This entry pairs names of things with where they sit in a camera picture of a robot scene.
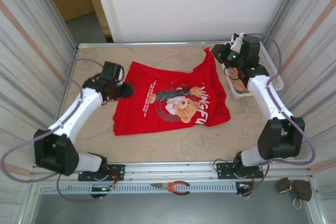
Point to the red t-shirt with bear print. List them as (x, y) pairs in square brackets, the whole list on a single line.
[(141, 113)]

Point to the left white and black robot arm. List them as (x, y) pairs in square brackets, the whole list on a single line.
[(76, 111)]

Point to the tan crumpled garment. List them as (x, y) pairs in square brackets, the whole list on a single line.
[(239, 86)]

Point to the white perforated plastic basket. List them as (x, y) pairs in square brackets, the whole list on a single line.
[(267, 56)]

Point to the small control circuit board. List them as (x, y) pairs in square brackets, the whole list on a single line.
[(101, 189), (244, 186)]

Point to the dark brown cloth bag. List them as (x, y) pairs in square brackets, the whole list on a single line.
[(302, 190)]

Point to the thin aluminium table edge rail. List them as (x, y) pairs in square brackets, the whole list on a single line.
[(157, 43)]

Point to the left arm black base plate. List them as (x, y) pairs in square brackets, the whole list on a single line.
[(116, 171)]

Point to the wide aluminium mounting rail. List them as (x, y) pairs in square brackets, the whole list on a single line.
[(170, 167)]

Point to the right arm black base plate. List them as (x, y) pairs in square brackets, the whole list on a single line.
[(223, 170)]

